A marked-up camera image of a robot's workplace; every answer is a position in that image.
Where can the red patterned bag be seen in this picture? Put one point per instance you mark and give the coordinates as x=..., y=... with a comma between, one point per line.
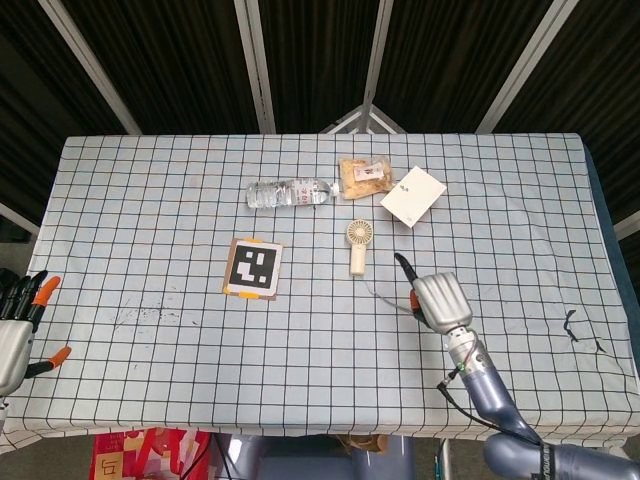
x=145, y=452

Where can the clear bag of snacks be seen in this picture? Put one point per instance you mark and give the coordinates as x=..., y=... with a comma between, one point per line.
x=363, y=176

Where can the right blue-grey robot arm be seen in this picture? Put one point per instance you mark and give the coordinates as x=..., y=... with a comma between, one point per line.
x=505, y=400

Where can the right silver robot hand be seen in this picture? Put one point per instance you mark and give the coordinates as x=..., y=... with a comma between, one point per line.
x=442, y=300

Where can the cream handheld fan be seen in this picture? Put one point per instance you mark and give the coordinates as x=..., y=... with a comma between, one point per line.
x=358, y=248

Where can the clear plastic water bottle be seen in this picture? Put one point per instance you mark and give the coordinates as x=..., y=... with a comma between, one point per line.
x=290, y=193

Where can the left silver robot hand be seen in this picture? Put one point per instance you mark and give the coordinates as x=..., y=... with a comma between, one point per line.
x=12, y=330

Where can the black white marker board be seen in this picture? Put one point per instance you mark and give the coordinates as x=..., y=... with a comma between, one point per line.
x=252, y=269

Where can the checked light blue tablecloth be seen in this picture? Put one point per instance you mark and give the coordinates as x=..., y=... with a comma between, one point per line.
x=200, y=350

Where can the white metal frame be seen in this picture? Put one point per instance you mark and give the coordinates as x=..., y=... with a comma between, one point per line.
x=260, y=65

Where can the white card box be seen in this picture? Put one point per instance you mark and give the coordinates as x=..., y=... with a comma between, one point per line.
x=413, y=196

